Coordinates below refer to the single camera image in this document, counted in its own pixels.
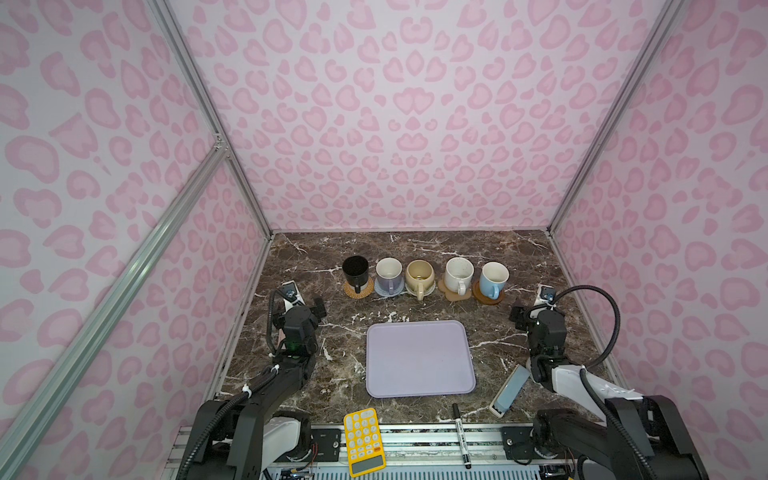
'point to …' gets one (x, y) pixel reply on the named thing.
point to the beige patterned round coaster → (425, 292)
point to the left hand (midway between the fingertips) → (298, 292)
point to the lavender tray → (419, 358)
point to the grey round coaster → (385, 294)
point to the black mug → (356, 269)
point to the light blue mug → (493, 277)
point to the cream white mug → (458, 275)
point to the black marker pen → (466, 455)
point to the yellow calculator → (365, 449)
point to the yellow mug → (420, 276)
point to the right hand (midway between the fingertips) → (535, 298)
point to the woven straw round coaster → (365, 290)
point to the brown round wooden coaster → (478, 294)
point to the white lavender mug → (388, 275)
